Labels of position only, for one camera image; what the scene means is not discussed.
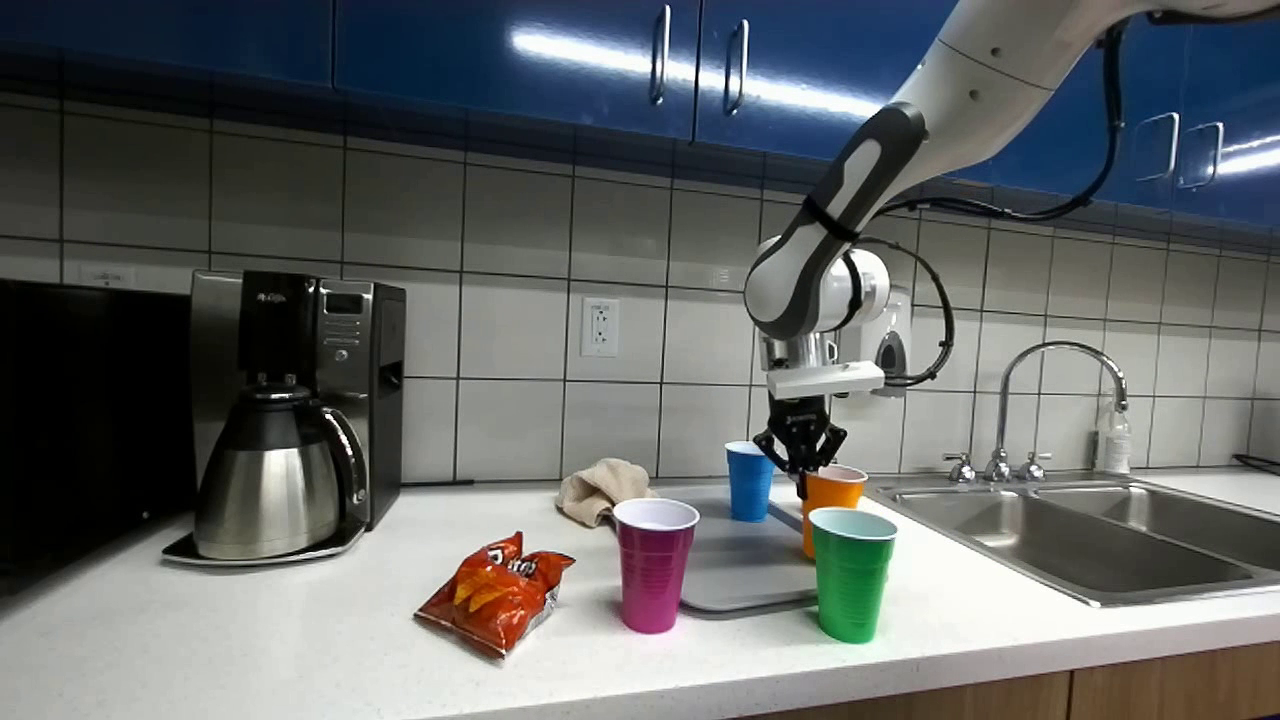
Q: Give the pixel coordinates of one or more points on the yellow-orange plastic cup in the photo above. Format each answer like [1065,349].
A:
[839,515]

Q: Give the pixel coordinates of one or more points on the blue plastic cup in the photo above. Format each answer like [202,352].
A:
[749,485]

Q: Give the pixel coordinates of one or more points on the grey plastic tray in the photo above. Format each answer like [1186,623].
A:
[746,560]

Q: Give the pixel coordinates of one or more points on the chrome gooseneck faucet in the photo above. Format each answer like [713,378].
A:
[1052,346]

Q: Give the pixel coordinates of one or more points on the blue glossy wall cabinet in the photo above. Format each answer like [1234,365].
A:
[401,41]

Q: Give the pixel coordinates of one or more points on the wooden base cabinet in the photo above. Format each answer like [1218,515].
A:
[1065,687]

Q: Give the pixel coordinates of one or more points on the black steel coffee maker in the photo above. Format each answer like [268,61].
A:
[362,387]

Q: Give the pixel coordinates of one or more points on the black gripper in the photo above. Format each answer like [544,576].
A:
[804,423]

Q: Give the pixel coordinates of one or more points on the white wall outlet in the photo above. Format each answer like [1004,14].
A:
[603,326]

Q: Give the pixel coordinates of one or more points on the stainless steel coffee carafe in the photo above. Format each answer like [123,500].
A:
[273,485]

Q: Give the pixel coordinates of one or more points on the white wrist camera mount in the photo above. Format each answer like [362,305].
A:
[825,380]

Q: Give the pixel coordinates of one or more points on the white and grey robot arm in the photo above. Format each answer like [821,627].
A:
[985,81]

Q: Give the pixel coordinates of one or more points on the stainless steel double sink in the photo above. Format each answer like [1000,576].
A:
[1106,534]

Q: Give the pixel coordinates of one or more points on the white wall soap dispenser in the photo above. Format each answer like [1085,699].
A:
[899,349]

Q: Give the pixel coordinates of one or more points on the orange chips bag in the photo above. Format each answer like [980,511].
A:
[498,594]

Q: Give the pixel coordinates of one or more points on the beige crumpled cloth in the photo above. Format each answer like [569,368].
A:
[603,485]

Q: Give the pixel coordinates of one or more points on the clear soap bottle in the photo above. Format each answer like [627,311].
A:
[1115,441]

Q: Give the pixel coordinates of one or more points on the green plastic cup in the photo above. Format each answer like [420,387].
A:
[852,582]

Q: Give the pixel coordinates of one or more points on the black microwave oven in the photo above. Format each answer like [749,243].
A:
[86,425]

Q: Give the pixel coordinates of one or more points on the maroon plastic cup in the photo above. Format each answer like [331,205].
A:
[652,574]

